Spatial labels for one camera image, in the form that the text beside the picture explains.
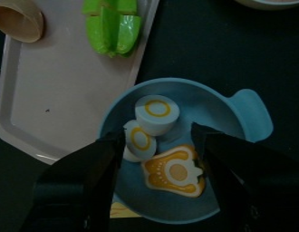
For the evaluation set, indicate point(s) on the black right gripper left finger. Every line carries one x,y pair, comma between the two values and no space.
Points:
75,187

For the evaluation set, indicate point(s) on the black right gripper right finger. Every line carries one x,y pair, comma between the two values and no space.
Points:
252,181

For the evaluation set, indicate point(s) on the white toy egg half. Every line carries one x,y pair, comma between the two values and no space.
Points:
157,114
140,142

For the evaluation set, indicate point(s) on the yellow toy pepper slice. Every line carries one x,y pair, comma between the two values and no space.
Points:
177,172

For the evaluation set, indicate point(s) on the light blue toy bowl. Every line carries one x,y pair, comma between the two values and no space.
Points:
203,102

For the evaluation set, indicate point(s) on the white plastic tray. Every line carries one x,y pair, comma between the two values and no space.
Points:
71,99

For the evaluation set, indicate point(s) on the green toy vegetable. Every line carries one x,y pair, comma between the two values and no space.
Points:
112,27

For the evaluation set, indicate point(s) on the beige toy cup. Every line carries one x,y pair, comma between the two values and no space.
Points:
17,21

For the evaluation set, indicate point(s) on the pale round dish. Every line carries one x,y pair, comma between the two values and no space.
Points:
272,3

